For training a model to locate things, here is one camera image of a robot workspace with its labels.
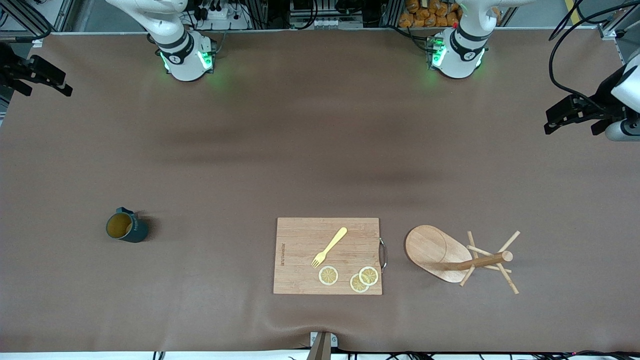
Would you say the dark green ribbed cup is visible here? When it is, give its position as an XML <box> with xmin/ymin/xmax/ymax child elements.
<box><xmin>105</xmin><ymin>207</ymin><xmax>149</xmax><ymax>244</ymax></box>

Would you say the wooden cup rack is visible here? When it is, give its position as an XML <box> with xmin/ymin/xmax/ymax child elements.
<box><xmin>404</xmin><ymin>224</ymin><xmax>521</xmax><ymax>295</ymax></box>

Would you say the pile of orange breads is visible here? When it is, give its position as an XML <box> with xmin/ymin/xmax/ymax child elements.
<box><xmin>398</xmin><ymin>0</ymin><xmax>463</xmax><ymax>29</ymax></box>

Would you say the white power strip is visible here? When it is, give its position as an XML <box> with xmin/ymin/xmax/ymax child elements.
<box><xmin>192</xmin><ymin>4</ymin><xmax>251</xmax><ymax>31</ymax></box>

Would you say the grey electronics box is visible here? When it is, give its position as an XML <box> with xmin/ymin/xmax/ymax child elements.
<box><xmin>289</xmin><ymin>0</ymin><xmax>366</xmax><ymax>29</ymax></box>

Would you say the yellow plastic fork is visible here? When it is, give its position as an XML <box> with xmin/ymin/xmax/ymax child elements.
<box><xmin>311</xmin><ymin>227</ymin><xmax>348</xmax><ymax>269</ymax></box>

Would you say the bamboo cutting board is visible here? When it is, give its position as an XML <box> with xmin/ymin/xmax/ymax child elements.
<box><xmin>273</xmin><ymin>217</ymin><xmax>383</xmax><ymax>296</ymax></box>

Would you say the aluminium frame post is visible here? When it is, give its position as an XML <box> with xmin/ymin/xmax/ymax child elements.
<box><xmin>0</xmin><ymin>0</ymin><xmax>81</xmax><ymax>36</ymax></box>
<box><xmin>598</xmin><ymin>0</ymin><xmax>640</xmax><ymax>41</ymax></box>

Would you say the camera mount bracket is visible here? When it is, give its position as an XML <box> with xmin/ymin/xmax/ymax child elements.
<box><xmin>306</xmin><ymin>331</ymin><xmax>339</xmax><ymax>360</ymax></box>

